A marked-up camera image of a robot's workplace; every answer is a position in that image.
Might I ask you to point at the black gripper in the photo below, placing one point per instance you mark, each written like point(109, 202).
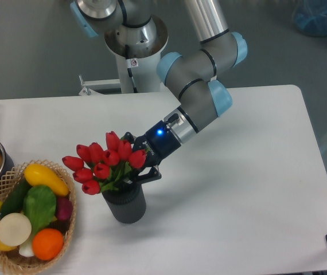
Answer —
point(158, 142)

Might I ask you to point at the red tulip bouquet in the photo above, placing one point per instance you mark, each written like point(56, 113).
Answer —
point(100, 170)

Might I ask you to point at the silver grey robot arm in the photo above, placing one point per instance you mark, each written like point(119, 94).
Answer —
point(137, 38)

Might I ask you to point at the dark grey ribbed vase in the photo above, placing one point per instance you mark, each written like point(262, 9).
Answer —
point(127, 207)

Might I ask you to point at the purple red onion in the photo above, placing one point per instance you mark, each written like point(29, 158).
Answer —
point(64, 209)

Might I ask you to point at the yellow squash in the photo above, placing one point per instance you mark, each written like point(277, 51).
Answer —
point(38, 174)

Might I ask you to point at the green lettuce leaf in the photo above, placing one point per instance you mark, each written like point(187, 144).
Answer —
point(39, 208)

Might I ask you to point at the orange fruit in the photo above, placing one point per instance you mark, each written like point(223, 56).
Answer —
point(47, 244)

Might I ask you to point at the dark green cucumber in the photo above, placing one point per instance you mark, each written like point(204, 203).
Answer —
point(15, 200)

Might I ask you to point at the white round onion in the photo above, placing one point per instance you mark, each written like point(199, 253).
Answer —
point(15, 229)

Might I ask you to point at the woven wicker basket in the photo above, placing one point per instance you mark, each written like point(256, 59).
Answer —
point(12, 262)

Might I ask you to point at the blue plastic bag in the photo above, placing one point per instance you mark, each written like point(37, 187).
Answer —
point(310, 17)

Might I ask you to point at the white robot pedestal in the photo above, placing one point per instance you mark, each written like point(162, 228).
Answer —
point(137, 70)

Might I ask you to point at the white metal base frame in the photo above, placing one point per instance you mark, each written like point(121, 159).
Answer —
point(99, 87)

